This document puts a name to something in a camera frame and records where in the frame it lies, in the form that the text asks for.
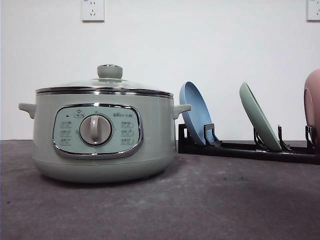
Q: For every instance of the green electric steamer pot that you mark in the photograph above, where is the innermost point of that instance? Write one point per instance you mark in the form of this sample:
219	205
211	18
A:
102	135

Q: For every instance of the black dish rack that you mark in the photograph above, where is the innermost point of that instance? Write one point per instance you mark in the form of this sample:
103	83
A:
309	154

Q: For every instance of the white wall socket right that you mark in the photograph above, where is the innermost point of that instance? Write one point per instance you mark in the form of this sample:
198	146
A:
313	11

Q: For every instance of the glass pot lid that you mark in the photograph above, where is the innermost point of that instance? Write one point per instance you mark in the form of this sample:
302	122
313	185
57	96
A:
109	82

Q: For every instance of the white wall socket left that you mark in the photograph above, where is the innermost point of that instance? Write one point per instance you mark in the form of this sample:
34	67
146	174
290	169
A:
92	12

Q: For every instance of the green plate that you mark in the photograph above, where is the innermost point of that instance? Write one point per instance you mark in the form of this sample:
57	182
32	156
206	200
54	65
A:
257	119

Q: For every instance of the grey table mat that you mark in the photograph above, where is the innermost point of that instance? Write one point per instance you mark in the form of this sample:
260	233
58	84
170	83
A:
201	197

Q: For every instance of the white wall socket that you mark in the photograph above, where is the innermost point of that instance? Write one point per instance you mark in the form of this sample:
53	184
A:
92	12
313	11

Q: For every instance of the blue plate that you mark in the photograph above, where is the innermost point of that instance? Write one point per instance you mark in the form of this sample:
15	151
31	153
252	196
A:
199	116

